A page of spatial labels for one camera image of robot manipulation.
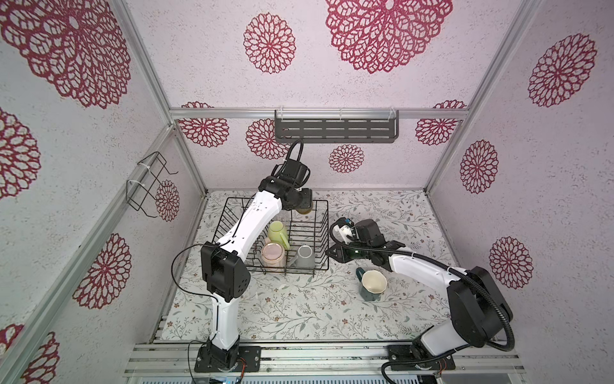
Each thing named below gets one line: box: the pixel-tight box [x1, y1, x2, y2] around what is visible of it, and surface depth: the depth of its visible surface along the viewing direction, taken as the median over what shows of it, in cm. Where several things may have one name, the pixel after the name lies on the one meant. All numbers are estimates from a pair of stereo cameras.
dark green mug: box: [355, 267, 388, 302], surface depth 83 cm
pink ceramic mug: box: [261, 236, 286, 273], surface depth 85 cm
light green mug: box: [268, 220, 291, 250], surface depth 93 cm
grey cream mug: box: [288, 244, 315, 269], surface depth 87 cm
